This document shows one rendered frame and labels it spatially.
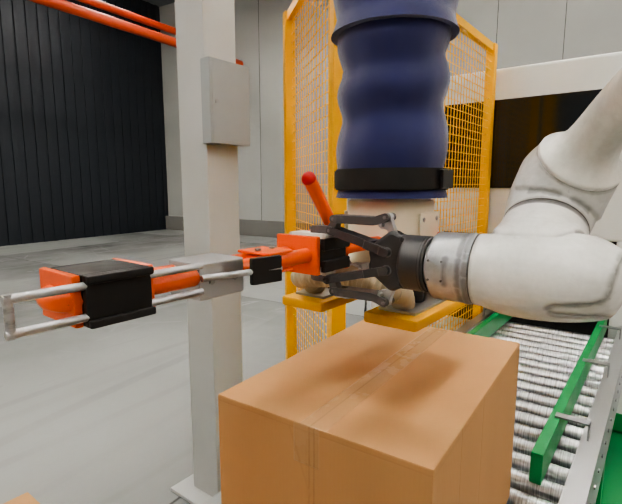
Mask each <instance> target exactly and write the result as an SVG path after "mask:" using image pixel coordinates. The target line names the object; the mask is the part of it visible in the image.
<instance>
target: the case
mask: <svg viewBox="0 0 622 504"><path fill-rule="evenodd" d="M519 351H520V343H518V342H512V341H506V340H501V339H495V338H489V337H484V336H478V335H472V334H467V333H461V332H455V331H450V330H444V329H438V328H433V327H425V328H423V329H421V330H419V331H418V332H410V331H406V330H401V329H396V328H391V327H387V326H382V325H377V324H373V323H368V322H365V321H364V320H362V321H360V322H358V323H356V324H354V325H352V326H350V327H348V328H346V329H344V330H342V331H340V332H338V333H336V334H335V335H333V336H331V337H329V338H327V339H325V340H323V341H321V342H319V343H317V344H315V345H313V346H311V347H309V348H307V349H305V350H303V351H301V352H299V353H297V354H296V355H294V356H292V357H290V358H288V359H286V360H284V361H282V362H280V363H278V364H276V365H274V366H272V367H270V368H268V369H266V370H264V371H262V372H260V373H259V374H257V375H255V376H253V377H251V378H249V379H247V380H245V381H243V382H241V383H239V384H237V385H235V386H233V387H231V388H229V389H227V390H225V391H223V392H222V393H220V394H219V395H218V408H219V440H220V473H221V504H506V503H507V501H508V498H509V495H510V482H511V467H512V453H513V438H514V424H515V409H516V394H517V380H518V365H519Z"/></svg>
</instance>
